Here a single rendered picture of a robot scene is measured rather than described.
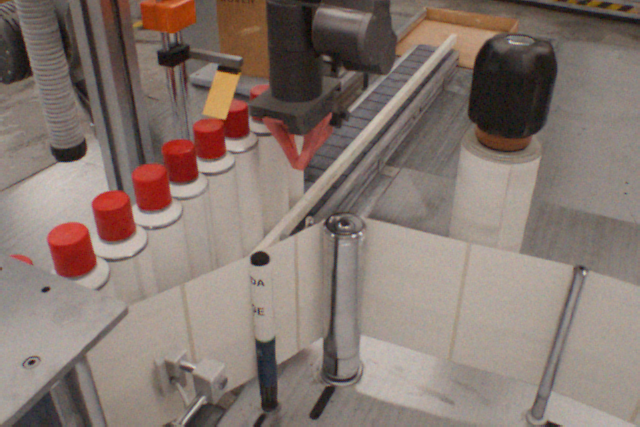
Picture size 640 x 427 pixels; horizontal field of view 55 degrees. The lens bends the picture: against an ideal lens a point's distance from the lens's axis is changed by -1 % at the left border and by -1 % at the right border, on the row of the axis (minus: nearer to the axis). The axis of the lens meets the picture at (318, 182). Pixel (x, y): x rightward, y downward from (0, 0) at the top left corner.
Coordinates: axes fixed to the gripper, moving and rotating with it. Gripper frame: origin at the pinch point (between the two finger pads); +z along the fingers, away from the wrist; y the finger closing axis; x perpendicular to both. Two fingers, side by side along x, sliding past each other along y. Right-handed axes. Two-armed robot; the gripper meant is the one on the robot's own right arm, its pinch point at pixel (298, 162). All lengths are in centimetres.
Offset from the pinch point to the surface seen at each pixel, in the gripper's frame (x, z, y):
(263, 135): 4.8, -2.4, 0.2
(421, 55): 8, 14, 74
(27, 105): 236, 101, 139
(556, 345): -31.7, 2.9, -13.1
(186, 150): 5.3, -7.3, -13.3
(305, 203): 2.2, 10.0, 5.6
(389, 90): 8, 14, 52
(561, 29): 5, 105, 387
